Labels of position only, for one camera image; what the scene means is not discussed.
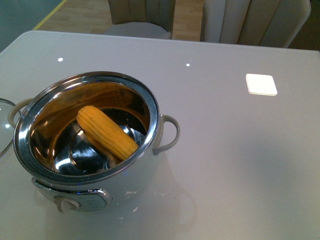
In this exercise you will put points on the yellow corn cob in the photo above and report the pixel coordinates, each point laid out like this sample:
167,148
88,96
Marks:
103,130

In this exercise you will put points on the glass pot lid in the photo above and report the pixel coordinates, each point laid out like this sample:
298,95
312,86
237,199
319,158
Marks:
6,129

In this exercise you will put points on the left beige upholstered chair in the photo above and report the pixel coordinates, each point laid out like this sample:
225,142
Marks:
152,19

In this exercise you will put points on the right beige upholstered chair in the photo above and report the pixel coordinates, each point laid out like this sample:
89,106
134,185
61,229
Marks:
267,23

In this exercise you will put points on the beige upholstered chair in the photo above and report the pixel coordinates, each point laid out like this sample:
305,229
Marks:
152,19
267,23

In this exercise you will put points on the white electric cooking pot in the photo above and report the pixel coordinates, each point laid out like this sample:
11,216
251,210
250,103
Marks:
70,170

